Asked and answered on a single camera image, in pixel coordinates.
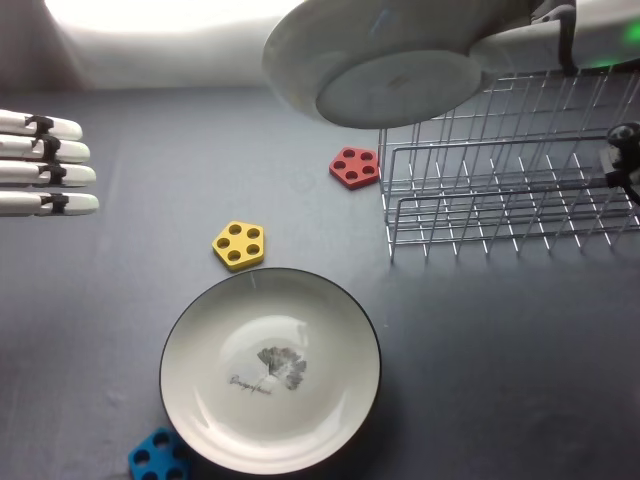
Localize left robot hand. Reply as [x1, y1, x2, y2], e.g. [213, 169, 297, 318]
[0, 108, 100, 219]

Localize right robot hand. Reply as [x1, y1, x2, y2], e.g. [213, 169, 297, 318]
[469, 0, 640, 76]

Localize white backdrop sheet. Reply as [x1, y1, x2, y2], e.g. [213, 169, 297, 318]
[0, 0, 640, 94]

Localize yellow pentagon block with holes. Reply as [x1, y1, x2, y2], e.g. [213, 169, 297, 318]
[211, 220, 266, 273]

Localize red pentagon block with holes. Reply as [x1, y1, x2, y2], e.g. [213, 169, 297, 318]
[328, 146, 382, 192]

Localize blue block with holes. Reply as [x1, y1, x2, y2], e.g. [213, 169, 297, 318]
[127, 426, 194, 480]

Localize grey table cloth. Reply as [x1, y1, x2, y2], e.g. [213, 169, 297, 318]
[0, 84, 640, 480]

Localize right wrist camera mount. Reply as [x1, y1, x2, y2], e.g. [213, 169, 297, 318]
[597, 121, 640, 206]

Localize metal wire dish rack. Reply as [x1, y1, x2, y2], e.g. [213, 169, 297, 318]
[377, 64, 640, 264]

